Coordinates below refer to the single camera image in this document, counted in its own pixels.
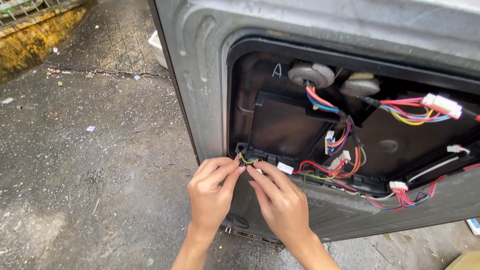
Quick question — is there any thin green wire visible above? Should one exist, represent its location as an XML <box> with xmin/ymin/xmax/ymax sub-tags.
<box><xmin>301</xmin><ymin>173</ymin><xmax>339</xmax><ymax>193</ymax></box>

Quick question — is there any person's right hand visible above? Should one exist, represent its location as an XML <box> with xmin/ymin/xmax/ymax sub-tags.
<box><xmin>246</xmin><ymin>160</ymin><xmax>314</xmax><ymax>245</ymax></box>

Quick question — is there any round grey foam grommet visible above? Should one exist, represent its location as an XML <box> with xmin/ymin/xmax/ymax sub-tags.
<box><xmin>287</xmin><ymin>62</ymin><xmax>335</xmax><ymax>89</ymax></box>

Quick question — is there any grey foam grommet with tape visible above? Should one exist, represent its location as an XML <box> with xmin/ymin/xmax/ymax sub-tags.
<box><xmin>340</xmin><ymin>72</ymin><xmax>381</xmax><ymax>97</ymax></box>

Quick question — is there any red blue black wire loom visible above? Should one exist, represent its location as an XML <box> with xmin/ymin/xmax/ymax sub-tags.
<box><xmin>330</xmin><ymin>163</ymin><xmax>480</xmax><ymax>211</ymax></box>

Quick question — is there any white cable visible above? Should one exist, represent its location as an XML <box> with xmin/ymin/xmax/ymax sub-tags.
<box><xmin>407</xmin><ymin>156</ymin><xmax>460</xmax><ymax>184</ymax></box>

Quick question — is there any person's left hand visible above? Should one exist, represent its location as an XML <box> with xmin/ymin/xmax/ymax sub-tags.
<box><xmin>187</xmin><ymin>157</ymin><xmax>247</xmax><ymax>230</ymax></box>

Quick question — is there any tan cardboard box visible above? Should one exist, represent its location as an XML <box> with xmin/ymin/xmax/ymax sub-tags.
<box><xmin>444</xmin><ymin>250</ymin><xmax>480</xmax><ymax>270</ymax></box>

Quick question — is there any grey metal washing machine body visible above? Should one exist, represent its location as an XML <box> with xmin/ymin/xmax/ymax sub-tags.
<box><xmin>148</xmin><ymin>0</ymin><xmax>480</xmax><ymax>244</ymax></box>

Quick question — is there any red blue wire bundle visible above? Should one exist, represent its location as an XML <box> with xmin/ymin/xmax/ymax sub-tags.
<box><xmin>305</xmin><ymin>86</ymin><xmax>354</xmax><ymax>126</ymax></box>

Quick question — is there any yellow green ground wire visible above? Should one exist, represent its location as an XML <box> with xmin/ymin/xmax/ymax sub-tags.
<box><xmin>239</xmin><ymin>152</ymin><xmax>260</xmax><ymax>166</ymax></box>

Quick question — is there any black plastic control board housing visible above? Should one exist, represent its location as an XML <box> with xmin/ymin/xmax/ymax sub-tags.
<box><xmin>227</xmin><ymin>37</ymin><xmax>480</xmax><ymax>197</ymax></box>

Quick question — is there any metal wire fence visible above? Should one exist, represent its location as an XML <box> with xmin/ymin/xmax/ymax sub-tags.
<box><xmin>0</xmin><ymin>0</ymin><xmax>62</xmax><ymax>26</ymax></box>

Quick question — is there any large white multi-pin connector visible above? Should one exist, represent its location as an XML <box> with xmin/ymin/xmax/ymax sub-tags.
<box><xmin>421</xmin><ymin>93</ymin><xmax>463</xmax><ymax>120</ymax></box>

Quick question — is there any flat white plug connector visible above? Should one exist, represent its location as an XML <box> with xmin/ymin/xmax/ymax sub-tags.
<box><xmin>276</xmin><ymin>161</ymin><xmax>295</xmax><ymax>175</ymax></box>

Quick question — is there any white connector with white lead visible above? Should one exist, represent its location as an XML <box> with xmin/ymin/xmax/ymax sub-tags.
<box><xmin>446</xmin><ymin>144</ymin><xmax>471</xmax><ymax>155</ymax></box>

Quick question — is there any pink yellow blue wire bundle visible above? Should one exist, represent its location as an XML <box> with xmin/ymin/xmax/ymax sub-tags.
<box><xmin>379</xmin><ymin>97</ymin><xmax>451</xmax><ymax>127</ymax></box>

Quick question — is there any white connector with orange wires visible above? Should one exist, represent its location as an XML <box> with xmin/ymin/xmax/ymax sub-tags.
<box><xmin>329</xmin><ymin>150</ymin><xmax>352</xmax><ymax>170</ymax></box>

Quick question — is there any white plastic tub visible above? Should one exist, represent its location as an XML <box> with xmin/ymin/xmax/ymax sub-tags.
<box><xmin>148</xmin><ymin>30</ymin><xmax>169</xmax><ymax>69</ymax></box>

